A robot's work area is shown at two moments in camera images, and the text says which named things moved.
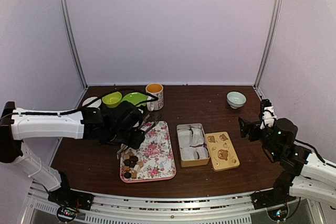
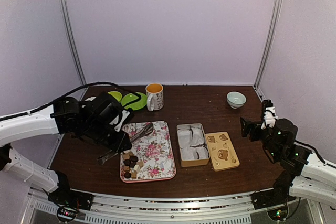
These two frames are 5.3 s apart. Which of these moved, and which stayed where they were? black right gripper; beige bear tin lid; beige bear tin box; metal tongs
Moved: metal tongs
Stayed: black right gripper; beige bear tin box; beige bear tin lid
